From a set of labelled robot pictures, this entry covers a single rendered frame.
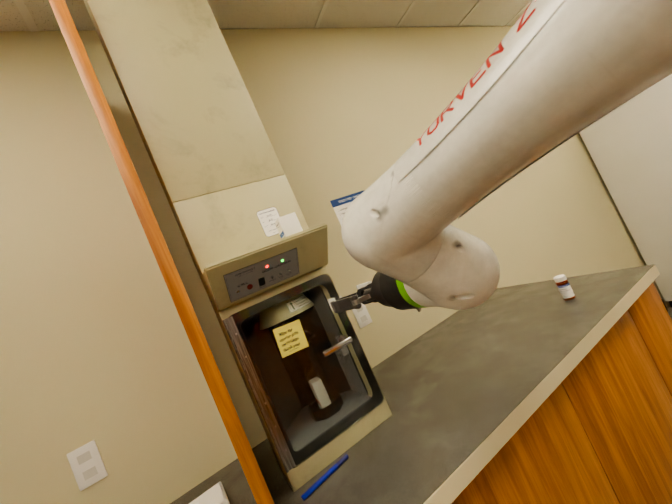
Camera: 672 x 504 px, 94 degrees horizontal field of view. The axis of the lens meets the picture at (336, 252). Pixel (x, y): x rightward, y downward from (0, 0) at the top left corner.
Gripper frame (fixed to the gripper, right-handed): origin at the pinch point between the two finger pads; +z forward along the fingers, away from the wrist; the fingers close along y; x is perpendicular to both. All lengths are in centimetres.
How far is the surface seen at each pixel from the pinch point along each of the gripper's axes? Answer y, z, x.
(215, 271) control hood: 25.4, 5.2, -17.8
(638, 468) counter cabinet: -54, -12, 76
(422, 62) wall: -146, 59, -107
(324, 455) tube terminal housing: 17.1, 15.6, 34.7
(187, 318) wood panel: 34.0, 6.8, -10.6
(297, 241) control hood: 4.6, 5.3, -17.8
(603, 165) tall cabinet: -284, 52, 3
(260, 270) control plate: 15.4, 8.2, -14.6
